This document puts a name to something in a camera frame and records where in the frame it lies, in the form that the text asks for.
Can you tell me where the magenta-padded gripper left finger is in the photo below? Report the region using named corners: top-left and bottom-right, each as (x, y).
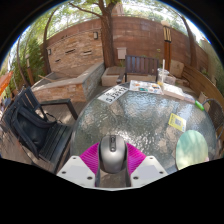
top-left (56, 141), bottom-right (101, 188)

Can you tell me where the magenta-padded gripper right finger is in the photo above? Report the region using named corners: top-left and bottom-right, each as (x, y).
top-left (125, 142), bottom-right (169, 188)

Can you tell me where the grey computer mouse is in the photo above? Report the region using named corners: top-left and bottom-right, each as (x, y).
top-left (98, 134), bottom-right (128, 174)

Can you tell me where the pastel green pink mouse pad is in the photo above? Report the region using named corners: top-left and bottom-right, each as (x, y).
top-left (175, 129), bottom-right (210, 171)

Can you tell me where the black metal patio chair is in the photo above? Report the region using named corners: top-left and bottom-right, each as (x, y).
top-left (0, 86), bottom-right (79, 171)

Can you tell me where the yellow printed card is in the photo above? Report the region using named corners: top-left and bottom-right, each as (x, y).
top-left (168, 112), bottom-right (188, 132)

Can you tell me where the black backpack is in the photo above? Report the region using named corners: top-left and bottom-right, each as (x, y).
top-left (1, 99), bottom-right (58, 158)

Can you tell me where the white licence plate sign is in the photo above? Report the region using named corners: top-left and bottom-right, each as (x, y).
top-left (97, 85), bottom-right (129, 104)

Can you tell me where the open colourful magazine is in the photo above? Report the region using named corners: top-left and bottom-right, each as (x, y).
top-left (128, 79), bottom-right (164, 95)

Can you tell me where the thin pale booklet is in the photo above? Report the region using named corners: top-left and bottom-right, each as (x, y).
top-left (183, 93), bottom-right (196, 104)

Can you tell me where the small green packet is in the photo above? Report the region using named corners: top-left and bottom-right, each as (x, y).
top-left (194, 99), bottom-right (205, 111)

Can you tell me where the clear plastic cup with straw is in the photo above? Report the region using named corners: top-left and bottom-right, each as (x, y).
top-left (156, 59), bottom-right (170, 87)

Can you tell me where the brown wicker chair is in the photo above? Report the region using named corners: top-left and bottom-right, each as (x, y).
top-left (201, 98), bottom-right (224, 141)

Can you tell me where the dark wooden slatted chair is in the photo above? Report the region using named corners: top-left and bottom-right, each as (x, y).
top-left (116, 54), bottom-right (160, 84)

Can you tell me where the leaning beige stone slab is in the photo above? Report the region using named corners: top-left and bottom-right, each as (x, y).
top-left (169, 59), bottom-right (185, 79)

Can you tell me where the curved wooden bench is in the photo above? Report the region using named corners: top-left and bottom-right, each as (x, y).
top-left (181, 64), bottom-right (224, 111)

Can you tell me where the thick forked tree trunk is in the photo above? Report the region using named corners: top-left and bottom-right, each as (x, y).
top-left (69, 0), bottom-right (123, 69)

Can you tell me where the slim tree trunk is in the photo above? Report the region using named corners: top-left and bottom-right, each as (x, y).
top-left (179, 13), bottom-right (198, 69)

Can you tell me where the grey wall utility box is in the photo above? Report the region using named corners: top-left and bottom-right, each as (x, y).
top-left (116, 46), bottom-right (128, 60)

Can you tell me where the wooden garden lamp post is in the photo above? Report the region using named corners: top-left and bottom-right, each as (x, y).
top-left (160, 20), bottom-right (174, 71)

